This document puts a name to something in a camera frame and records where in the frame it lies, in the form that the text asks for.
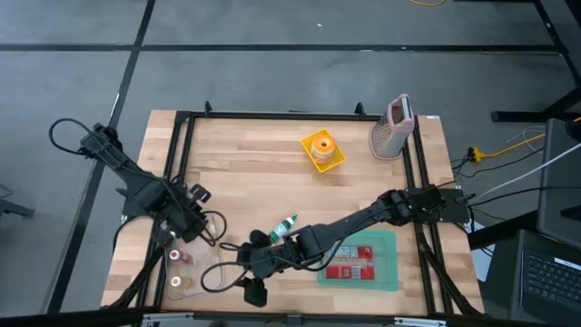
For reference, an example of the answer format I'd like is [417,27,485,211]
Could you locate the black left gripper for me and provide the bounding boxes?
[156,190,210,244]

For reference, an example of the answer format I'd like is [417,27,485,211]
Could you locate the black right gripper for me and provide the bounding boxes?
[235,229,297,281]

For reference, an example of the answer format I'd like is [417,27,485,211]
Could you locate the red food colouring bottle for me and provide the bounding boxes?
[168,248,192,264]

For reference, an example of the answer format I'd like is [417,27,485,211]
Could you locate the green food colouring bottle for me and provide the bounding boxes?
[268,214,299,244]

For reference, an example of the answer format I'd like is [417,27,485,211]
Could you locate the yellow food colouring bottle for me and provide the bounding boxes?
[170,274,194,291]

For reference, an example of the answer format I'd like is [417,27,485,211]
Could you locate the red printed package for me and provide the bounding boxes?
[322,244,376,281]

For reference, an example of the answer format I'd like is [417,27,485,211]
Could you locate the orange toy donut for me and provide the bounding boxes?
[310,134,337,159]

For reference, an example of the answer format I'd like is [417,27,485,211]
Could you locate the clear plastic container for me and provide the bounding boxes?
[165,208,227,301]

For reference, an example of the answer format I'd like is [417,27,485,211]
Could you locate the yellow plastic basket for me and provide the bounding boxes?
[300,129,349,175]

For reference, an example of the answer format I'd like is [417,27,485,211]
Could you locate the black crossbar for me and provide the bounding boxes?
[0,306,581,327]

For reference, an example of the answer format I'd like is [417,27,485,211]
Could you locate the grey chair base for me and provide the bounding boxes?
[0,183,36,219]

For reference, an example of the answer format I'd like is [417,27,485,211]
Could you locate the pink metal box grater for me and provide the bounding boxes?
[368,93,416,161]

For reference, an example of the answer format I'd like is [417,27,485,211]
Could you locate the dark grey laptop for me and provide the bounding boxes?
[480,228,581,327]

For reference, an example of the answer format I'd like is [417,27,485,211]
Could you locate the black desk leg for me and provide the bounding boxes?
[491,0,581,123]

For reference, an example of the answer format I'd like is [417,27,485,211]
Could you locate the grey computer case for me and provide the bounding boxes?
[537,117,581,252]

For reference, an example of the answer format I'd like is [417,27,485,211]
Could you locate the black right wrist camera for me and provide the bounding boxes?
[243,276,269,309]

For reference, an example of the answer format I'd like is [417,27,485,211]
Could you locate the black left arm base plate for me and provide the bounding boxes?
[116,180,158,218]

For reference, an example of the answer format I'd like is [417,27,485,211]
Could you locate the silver metal bracket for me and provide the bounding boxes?
[393,316,448,327]
[140,312,194,327]

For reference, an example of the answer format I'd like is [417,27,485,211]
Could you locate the black aluminium table frame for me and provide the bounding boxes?
[102,100,485,319]

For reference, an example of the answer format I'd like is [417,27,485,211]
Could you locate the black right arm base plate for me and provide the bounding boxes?
[405,186,471,223]

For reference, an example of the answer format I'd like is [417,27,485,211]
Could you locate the yellow extension cable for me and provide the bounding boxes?
[468,116,581,164]

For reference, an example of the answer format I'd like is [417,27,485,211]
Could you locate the white floor cable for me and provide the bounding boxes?
[483,143,581,196]

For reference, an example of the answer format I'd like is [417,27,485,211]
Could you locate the black floor cable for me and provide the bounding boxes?
[467,183,581,208]

